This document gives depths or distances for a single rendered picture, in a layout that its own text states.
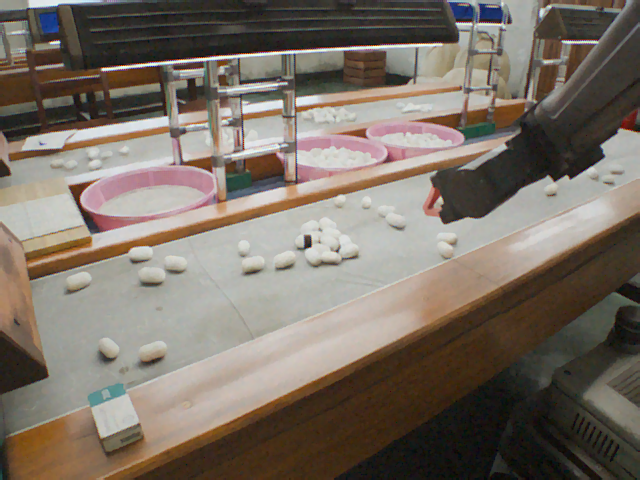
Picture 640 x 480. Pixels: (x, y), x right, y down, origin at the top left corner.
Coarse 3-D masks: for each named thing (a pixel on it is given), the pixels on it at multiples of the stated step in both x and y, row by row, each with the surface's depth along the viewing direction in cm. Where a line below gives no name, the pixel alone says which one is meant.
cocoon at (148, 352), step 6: (156, 342) 52; (162, 342) 52; (144, 348) 51; (150, 348) 51; (156, 348) 52; (162, 348) 52; (138, 354) 51; (144, 354) 51; (150, 354) 51; (156, 354) 52; (162, 354) 52; (144, 360) 51
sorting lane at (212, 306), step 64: (384, 192) 97; (576, 192) 99; (128, 256) 73; (192, 256) 73; (384, 256) 73; (64, 320) 58; (128, 320) 59; (192, 320) 59; (256, 320) 59; (64, 384) 48; (128, 384) 49
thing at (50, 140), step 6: (60, 132) 130; (66, 132) 130; (72, 132) 129; (30, 138) 125; (36, 138) 125; (42, 138) 125; (48, 138) 125; (54, 138) 125; (60, 138) 124; (66, 138) 124; (24, 144) 120; (30, 144) 120; (36, 144) 120; (42, 144) 119; (48, 144) 119; (54, 144) 119; (60, 144) 120
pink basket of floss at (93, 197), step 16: (112, 176) 97; (128, 176) 100; (144, 176) 101; (160, 176) 102; (176, 176) 102; (192, 176) 101; (208, 176) 98; (96, 192) 93; (112, 192) 97; (208, 192) 98; (96, 208) 91; (176, 208) 82; (192, 208) 84; (96, 224) 85; (112, 224) 81; (128, 224) 81
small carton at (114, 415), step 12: (120, 384) 43; (96, 396) 41; (108, 396) 41; (120, 396) 41; (96, 408) 40; (108, 408) 40; (120, 408) 40; (132, 408) 40; (96, 420) 39; (108, 420) 39; (120, 420) 39; (132, 420) 39; (108, 432) 38; (120, 432) 38; (132, 432) 39; (108, 444) 38; (120, 444) 39
